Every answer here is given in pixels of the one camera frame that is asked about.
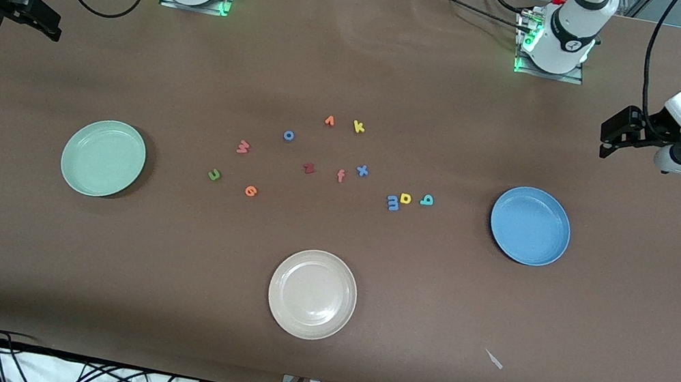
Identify blue plate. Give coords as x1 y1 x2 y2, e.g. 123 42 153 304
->
484 181 578 272

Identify green plate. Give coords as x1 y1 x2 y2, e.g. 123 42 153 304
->
55 113 152 205

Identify beige plate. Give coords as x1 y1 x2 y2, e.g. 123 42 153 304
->
261 244 364 347

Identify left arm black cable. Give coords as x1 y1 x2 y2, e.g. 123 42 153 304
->
632 0 681 135

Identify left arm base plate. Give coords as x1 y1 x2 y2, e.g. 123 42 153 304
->
514 51 588 86

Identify aluminium rail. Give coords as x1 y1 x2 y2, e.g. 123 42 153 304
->
619 0 656 21

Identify long black table cable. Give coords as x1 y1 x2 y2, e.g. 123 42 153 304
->
412 0 533 29

